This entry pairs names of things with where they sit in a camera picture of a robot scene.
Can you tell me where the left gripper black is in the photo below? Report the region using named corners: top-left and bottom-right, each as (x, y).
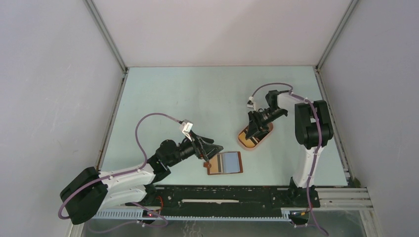
top-left (167, 129), bottom-right (222, 167)

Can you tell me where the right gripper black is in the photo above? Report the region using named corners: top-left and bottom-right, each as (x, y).
top-left (245, 108), bottom-right (286, 140)

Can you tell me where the pink oval tray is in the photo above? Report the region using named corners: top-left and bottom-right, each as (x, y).
top-left (237, 123), bottom-right (274, 151)

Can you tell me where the brown leather card holder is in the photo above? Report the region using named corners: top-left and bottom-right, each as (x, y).
top-left (203, 152), bottom-right (244, 175)

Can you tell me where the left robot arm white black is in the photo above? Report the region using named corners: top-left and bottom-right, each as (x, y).
top-left (59, 133), bottom-right (223, 225)

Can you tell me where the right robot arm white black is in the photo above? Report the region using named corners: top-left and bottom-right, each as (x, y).
top-left (239, 90), bottom-right (334, 206)

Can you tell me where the stack of striped credit cards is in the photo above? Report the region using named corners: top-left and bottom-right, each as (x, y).
top-left (237, 127), bottom-right (269, 150)

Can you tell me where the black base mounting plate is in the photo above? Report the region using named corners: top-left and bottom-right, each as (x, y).
top-left (139, 185), bottom-right (321, 218)

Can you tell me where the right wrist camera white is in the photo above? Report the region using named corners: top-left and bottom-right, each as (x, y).
top-left (246, 96), bottom-right (257, 111)

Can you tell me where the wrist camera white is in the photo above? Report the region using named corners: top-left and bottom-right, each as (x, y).
top-left (179, 119), bottom-right (193, 140)
top-left (246, 96), bottom-right (257, 111)

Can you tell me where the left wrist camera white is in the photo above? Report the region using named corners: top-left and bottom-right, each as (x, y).
top-left (179, 119), bottom-right (193, 140)

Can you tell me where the grey cable duct rail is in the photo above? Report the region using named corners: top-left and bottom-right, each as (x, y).
top-left (85, 209), bottom-right (292, 222)

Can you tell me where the aluminium frame post right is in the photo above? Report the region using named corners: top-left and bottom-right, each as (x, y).
top-left (315, 0), bottom-right (361, 71)

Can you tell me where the aluminium frame post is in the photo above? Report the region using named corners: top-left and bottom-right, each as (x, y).
top-left (83, 0), bottom-right (128, 73)
top-left (315, 0), bottom-right (361, 71)

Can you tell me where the aluminium frame post left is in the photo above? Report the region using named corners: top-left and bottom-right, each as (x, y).
top-left (83, 0), bottom-right (128, 73)

